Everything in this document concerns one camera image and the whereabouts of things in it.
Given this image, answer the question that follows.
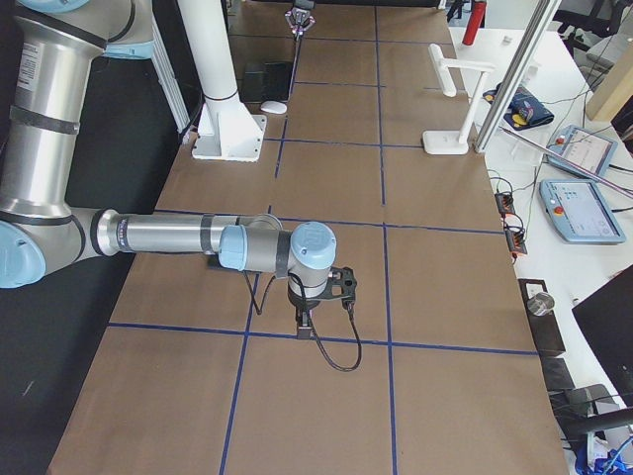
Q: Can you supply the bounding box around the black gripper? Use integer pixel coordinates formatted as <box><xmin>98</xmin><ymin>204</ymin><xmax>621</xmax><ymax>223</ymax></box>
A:
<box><xmin>285</xmin><ymin>0</ymin><xmax>316</xmax><ymax>37</ymax></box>
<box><xmin>287</xmin><ymin>286</ymin><xmax>319</xmax><ymax>339</ymax></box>

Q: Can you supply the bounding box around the grey laptop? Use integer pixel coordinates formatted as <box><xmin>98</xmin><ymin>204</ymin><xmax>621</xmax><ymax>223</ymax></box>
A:
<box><xmin>241</xmin><ymin>39</ymin><xmax>301</xmax><ymax>103</ymax></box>

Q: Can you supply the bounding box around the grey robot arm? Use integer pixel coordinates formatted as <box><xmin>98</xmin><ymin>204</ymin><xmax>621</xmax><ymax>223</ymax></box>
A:
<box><xmin>1</xmin><ymin>1</ymin><xmax>220</xmax><ymax>345</ymax></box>

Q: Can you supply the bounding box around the white computer mouse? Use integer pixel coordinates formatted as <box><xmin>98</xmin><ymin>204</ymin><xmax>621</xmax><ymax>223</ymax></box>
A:
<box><xmin>260</xmin><ymin>100</ymin><xmax>287</xmax><ymax>115</ymax></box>

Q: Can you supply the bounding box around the red cylinder bottle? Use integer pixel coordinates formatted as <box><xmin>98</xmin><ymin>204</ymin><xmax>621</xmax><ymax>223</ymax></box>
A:
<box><xmin>462</xmin><ymin>0</ymin><xmax>488</xmax><ymax>46</ymax></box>

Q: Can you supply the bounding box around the orange black connector hub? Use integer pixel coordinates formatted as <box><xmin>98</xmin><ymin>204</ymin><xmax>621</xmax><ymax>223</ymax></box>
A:
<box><xmin>495</xmin><ymin>191</ymin><xmax>527</xmax><ymax>260</ymax></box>

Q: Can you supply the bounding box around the metal cup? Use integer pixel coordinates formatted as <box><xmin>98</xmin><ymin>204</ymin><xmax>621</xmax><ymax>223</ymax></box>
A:
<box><xmin>526</xmin><ymin>292</ymin><xmax>555</xmax><ymax>317</ymax></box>

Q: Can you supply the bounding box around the blue space-print pouch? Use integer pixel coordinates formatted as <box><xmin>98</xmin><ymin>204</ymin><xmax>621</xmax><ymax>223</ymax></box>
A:
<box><xmin>503</xmin><ymin>86</ymin><xmax>555</xmax><ymax>131</ymax></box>

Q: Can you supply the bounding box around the lower blue teach pendant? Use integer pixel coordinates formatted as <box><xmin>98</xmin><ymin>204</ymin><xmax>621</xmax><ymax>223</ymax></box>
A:
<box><xmin>538</xmin><ymin>179</ymin><xmax>626</xmax><ymax>244</ymax></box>

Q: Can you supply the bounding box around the blue teach pendant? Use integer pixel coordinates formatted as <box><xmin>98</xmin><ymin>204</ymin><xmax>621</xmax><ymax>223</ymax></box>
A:
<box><xmin>547</xmin><ymin>125</ymin><xmax>617</xmax><ymax>178</ymax></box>
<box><xmin>538</xmin><ymin>179</ymin><xmax>626</xmax><ymax>244</ymax></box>

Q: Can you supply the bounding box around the black monitor corner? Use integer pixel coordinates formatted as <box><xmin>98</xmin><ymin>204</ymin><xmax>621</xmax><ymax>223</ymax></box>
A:
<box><xmin>573</xmin><ymin>267</ymin><xmax>633</xmax><ymax>407</ymax></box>

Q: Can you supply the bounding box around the upper blue teach pendant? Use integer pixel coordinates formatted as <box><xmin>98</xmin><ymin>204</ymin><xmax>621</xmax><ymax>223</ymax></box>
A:
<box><xmin>547</xmin><ymin>125</ymin><xmax>617</xmax><ymax>178</ymax></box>

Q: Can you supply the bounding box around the grabber stick green tip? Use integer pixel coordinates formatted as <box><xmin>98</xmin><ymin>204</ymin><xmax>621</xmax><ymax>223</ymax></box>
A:
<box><xmin>498</xmin><ymin>126</ymin><xmax>633</xmax><ymax>200</ymax></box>

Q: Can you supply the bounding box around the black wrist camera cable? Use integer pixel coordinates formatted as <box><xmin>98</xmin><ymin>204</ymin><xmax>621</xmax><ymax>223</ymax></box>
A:
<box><xmin>243</xmin><ymin>270</ymin><xmax>363</xmax><ymax>373</ymax></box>

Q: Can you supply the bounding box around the aluminium frame post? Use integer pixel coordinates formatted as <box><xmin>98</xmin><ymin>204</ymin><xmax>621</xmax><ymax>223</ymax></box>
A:
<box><xmin>475</xmin><ymin>0</ymin><xmax>561</xmax><ymax>153</ymax></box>

